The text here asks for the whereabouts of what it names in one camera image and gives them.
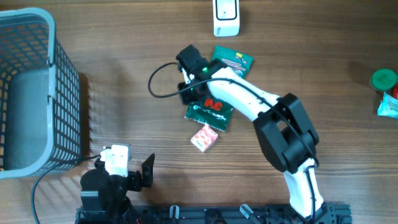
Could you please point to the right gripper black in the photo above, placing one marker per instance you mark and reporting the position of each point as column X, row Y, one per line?
column 188, row 98

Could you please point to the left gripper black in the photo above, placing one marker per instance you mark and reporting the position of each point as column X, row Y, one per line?
column 137, row 183

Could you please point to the green 3M gloves pack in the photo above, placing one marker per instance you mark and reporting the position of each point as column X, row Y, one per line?
column 212, row 111

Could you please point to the small red white carton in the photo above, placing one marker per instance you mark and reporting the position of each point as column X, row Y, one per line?
column 204, row 138

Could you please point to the green lid jar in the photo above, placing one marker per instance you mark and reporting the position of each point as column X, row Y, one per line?
column 383, row 79

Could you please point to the teal white tissue pack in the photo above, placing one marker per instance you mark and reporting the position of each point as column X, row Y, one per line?
column 388, row 107

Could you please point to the red white toothpaste box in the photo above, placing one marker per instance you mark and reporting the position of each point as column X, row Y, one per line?
column 395, row 91

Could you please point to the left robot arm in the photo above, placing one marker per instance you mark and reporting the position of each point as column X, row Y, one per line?
column 104, row 197

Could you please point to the white barcode scanner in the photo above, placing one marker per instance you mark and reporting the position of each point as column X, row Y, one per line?
column 226, row 18

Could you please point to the grey plastic mesh basket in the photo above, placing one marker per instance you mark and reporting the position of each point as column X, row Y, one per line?
column 40, row 96

